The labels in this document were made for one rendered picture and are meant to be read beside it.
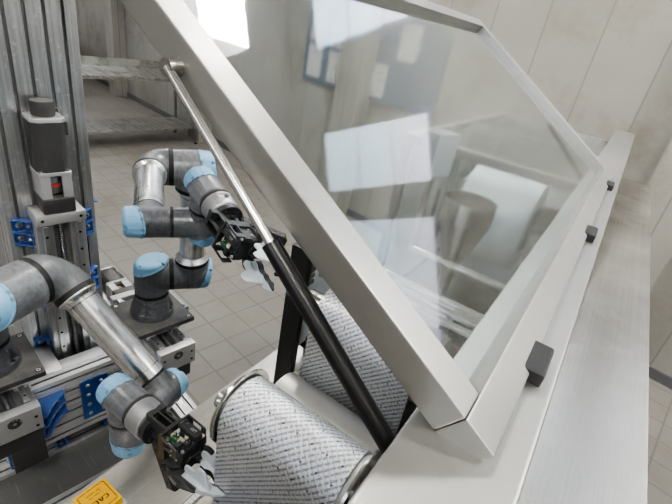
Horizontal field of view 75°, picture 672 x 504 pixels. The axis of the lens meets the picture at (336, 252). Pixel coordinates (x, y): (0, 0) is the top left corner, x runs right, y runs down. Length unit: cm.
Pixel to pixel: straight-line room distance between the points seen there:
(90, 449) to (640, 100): 366
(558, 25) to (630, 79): 63
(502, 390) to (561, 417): 40
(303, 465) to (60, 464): 153
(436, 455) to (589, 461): 42
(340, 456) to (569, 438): 33
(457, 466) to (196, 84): 33
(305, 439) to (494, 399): 45
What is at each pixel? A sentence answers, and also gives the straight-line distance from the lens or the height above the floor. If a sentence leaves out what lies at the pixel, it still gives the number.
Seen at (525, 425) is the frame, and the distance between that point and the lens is 38.
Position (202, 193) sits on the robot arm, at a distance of 102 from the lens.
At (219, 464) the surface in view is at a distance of 90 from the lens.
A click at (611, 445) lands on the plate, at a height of 144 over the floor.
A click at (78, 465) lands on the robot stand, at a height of 21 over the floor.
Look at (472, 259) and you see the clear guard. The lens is 46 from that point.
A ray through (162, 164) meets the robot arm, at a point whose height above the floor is 144.
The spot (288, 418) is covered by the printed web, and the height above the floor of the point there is 131.
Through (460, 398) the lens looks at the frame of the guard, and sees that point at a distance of 32.
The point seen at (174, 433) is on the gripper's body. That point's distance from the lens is 96.
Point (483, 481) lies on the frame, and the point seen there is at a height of 165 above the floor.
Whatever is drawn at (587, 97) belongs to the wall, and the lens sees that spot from 371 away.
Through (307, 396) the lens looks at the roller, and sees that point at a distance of 91.
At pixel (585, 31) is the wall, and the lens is 376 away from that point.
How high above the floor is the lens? 189
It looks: 28 degrees down
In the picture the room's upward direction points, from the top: 11 degrees clockwise
